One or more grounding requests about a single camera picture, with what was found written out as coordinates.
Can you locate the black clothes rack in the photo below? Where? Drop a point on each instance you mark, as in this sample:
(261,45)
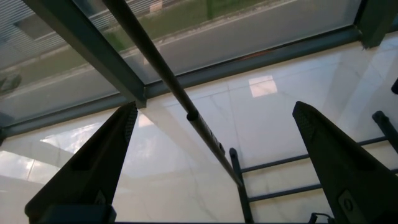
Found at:
(161,68)

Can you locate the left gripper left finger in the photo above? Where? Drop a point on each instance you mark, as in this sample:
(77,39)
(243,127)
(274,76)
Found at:
(77,186)

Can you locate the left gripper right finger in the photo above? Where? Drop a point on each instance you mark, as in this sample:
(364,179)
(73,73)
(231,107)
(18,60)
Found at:
(373,193)

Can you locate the window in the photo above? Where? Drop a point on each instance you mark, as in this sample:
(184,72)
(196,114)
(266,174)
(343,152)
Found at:
(217,40)

